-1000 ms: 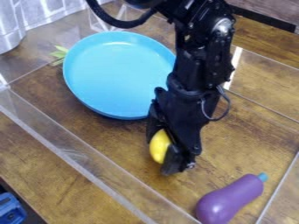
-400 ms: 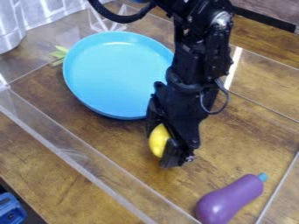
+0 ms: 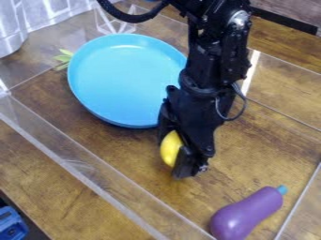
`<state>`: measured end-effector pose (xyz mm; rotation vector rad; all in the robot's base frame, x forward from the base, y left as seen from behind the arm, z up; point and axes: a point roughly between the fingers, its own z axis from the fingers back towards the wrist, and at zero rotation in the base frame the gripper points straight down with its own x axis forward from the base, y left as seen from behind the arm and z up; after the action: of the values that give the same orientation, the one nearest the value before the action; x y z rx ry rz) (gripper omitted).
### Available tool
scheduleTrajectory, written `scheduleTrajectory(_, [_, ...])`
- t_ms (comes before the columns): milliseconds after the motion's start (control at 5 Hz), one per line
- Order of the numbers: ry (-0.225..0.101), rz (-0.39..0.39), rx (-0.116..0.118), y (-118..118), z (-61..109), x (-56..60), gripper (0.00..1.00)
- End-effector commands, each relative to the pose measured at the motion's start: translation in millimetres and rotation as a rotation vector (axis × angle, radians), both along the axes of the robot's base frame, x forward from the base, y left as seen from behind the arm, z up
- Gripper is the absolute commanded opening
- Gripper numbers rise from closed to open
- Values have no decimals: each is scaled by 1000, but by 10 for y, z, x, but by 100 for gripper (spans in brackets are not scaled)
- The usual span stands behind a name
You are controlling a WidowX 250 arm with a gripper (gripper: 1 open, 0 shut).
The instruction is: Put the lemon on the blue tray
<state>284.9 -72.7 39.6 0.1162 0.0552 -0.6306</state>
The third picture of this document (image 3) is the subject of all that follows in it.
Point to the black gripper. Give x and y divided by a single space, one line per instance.
195 110

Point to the blue oval tray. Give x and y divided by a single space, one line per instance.
118 76

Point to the green leafy toy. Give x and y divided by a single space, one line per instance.
64 58

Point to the clear acrylic enclosure wall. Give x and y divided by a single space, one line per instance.
90 180

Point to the purple toy eggplant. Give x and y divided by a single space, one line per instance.
233 222

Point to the yellow toy lemon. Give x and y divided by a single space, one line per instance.
171 146

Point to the blue device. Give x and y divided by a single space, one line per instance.
14 228

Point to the dark baseboard strip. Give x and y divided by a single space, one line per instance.
299 14

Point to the grey checkered curtain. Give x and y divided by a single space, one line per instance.
25 16

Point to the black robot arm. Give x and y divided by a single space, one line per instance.
219 38

